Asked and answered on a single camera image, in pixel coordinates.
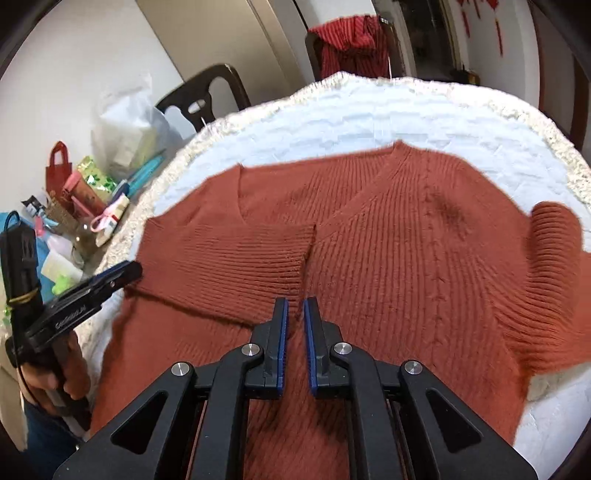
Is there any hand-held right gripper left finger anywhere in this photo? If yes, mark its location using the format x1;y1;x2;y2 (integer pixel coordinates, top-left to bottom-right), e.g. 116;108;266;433
53;298;289;480

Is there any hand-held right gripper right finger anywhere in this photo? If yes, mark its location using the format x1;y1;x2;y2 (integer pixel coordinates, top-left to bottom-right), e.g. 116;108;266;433
302;296;539;480

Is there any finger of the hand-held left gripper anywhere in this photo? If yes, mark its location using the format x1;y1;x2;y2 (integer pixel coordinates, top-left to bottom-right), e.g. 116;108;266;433
93;261;143;284
60;277;140;308

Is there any rust knit sweater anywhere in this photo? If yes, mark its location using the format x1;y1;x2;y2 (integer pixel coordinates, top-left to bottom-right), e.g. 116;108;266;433
90;141;591;480

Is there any person's left forearm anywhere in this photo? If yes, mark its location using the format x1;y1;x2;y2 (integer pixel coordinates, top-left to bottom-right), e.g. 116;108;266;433
21;401;81;480

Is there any person's left hand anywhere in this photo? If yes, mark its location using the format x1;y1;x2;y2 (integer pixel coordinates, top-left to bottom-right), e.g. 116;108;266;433
22;331;92;408

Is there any blue water bottle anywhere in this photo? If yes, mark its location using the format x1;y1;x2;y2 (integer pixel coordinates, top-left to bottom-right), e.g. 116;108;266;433
0;210;51;278

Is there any white plastic bottle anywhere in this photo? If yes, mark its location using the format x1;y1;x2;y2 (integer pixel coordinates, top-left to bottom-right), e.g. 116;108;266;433
41;253;84;280

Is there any small green toy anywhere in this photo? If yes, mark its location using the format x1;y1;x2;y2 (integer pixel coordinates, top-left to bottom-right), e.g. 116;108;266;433
53;272;77;296

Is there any clear glass jar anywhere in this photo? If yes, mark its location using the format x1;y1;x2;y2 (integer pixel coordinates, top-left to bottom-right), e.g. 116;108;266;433
69;222;100;259

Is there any small cream box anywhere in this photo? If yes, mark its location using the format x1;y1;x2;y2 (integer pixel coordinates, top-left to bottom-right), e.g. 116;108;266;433
95;194;130;247

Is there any green patterned packet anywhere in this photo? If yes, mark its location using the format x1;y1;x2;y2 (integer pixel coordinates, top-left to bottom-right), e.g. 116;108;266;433
76;156;118;204

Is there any red gift bag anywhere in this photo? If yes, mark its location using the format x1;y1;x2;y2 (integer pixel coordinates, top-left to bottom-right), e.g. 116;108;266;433
45;141;75;199

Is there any white plastic bag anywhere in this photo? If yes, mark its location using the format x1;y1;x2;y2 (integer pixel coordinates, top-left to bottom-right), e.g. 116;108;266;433
90;74;185;178

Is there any dark wooden chair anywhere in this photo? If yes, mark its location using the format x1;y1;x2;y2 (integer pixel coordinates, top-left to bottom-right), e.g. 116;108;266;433
305;16;416;80
154;64;252;127

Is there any light blue quilted table cover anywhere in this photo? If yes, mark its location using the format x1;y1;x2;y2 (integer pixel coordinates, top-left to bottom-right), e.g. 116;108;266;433
83;71;591;464

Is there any red checked garment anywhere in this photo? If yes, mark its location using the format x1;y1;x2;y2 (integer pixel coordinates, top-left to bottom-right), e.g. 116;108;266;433
307;15;391;79

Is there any dark entrance door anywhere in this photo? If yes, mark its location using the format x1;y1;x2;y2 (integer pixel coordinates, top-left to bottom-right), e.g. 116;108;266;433
402;0;459;80

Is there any red knot wall ornament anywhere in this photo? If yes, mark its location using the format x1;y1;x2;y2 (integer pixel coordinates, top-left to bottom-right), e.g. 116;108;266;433
457;0;472;38
489;0;505;55

